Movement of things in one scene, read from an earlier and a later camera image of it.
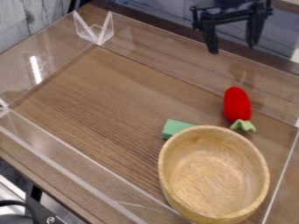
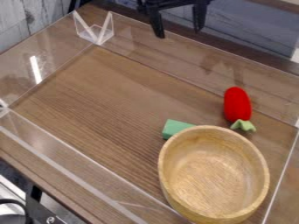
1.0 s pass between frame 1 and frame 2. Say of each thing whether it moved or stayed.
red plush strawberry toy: stayed
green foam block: stayed
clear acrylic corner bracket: stayed
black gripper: moved
